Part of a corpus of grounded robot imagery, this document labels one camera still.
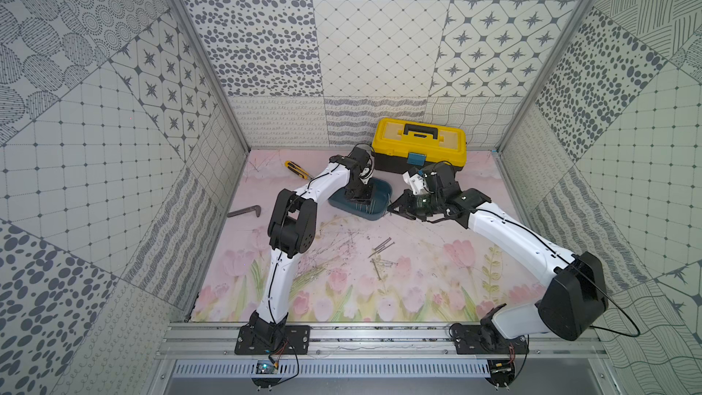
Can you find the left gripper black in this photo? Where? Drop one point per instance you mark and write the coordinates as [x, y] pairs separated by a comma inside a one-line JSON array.
[[357, 191]]

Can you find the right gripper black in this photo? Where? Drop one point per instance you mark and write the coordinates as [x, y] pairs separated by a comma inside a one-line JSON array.
[[406, 202]]

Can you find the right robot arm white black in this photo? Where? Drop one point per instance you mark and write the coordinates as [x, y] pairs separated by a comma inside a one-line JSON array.
[[575, 295]]

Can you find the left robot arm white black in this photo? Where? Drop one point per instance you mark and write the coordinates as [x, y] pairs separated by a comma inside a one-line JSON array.
[[292, 229]]

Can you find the teal plastic storage box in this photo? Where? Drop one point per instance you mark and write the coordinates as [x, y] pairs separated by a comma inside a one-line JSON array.
[[373, 210]]

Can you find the yellow black toolbox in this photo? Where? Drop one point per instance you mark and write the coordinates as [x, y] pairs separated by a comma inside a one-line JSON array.
[[400, 145]]

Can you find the yellow utility knife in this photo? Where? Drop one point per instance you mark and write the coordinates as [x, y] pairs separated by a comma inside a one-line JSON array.
[[297, 170]]

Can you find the dark metal hex key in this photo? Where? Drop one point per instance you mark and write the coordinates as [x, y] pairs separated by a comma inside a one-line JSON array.
[[256, 209]]

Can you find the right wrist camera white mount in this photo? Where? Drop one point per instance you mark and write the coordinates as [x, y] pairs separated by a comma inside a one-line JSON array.
[[415, 181]]

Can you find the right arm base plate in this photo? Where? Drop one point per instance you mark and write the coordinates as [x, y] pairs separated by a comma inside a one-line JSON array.
[[481, 340]]

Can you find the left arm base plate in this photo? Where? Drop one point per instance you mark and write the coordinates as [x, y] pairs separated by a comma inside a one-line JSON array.
[[267, 340]]

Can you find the aluminium mounting rail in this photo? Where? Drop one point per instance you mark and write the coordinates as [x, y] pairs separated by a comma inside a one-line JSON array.
[[211, 341]]

